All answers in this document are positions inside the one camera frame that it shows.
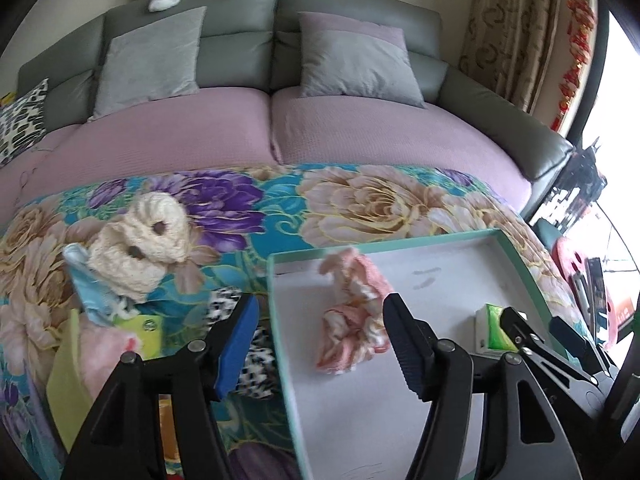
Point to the green tissue pack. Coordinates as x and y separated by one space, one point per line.
487 325
147 332

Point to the light blue cloth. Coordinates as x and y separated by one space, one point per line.
87 285

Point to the red hanging decoration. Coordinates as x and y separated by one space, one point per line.
580 25

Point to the leopard print scrunchie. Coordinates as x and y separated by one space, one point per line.
257 360

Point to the mauve cushion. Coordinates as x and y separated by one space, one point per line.
340 22

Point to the yellow cleaning cloth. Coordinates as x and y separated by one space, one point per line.
65 385

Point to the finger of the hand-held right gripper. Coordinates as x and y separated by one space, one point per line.
512 322
575 340

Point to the pink frilly scrunchie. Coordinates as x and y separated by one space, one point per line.
350 335

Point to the black metal rack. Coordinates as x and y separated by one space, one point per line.
580 185

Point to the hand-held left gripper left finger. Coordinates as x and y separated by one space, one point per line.
240 347

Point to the cream fuzzy scrunchie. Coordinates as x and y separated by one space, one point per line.
115 270
175 230

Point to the beige patterned curtain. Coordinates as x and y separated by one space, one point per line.
510 35

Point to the grey square cushion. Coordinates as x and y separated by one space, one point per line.
145 70
350 70

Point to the grey leather sofa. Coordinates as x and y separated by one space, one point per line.
240 60

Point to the black flat device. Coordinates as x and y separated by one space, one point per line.
592 285

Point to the teal shallow cardboard box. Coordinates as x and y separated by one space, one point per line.
450 270

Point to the pink plastic stool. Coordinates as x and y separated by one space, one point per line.
565 260

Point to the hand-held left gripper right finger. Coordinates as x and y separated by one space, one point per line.
405 352

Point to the pink fluffy towel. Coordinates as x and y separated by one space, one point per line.
100 355

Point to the pink sofa cover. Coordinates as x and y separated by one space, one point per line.
175 135

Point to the leopard print pillow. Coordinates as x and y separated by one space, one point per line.
22 120

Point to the floral printed blanket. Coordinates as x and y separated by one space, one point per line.
350 200

